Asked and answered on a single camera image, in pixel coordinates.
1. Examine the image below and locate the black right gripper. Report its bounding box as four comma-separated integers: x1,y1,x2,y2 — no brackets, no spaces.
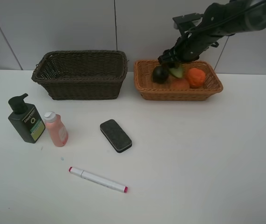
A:
158,33,213,70

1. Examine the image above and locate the halved avocado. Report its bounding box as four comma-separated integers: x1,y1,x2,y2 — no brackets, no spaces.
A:
169,64,184,78

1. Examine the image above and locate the dark mangosteen fruit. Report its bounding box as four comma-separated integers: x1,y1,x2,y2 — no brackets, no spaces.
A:
152,66,169,84

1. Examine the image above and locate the orange-red peach fruit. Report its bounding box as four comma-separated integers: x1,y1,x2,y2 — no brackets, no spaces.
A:
171,78,190,90

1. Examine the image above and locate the orange tangerine fruit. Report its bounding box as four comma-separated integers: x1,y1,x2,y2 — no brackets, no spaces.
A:
185,68,206,88

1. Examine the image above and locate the pink lotion bottle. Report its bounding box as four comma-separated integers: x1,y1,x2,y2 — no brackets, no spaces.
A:
44,112,68,147

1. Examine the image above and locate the dark green pump bottle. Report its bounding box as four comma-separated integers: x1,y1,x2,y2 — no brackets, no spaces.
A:
8,93,45,144

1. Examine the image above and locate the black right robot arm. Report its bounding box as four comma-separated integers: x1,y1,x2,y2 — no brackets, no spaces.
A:
158,0,266,67

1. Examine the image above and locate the light orange wicker basket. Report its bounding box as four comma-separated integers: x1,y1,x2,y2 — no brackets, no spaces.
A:
134,60,223,101

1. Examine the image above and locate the black whiteboard eraser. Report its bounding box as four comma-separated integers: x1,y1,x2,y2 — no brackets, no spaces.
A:
100,119,132,153

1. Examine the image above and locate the dark brown wicker basket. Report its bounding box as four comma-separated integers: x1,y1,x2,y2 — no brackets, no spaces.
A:
32,50,128,100

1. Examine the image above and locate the white pink-capped marker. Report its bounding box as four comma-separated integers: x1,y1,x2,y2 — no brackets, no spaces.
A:
68,167,128,193

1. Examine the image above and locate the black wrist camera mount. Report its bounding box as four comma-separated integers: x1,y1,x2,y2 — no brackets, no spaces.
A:
172,13,203,34

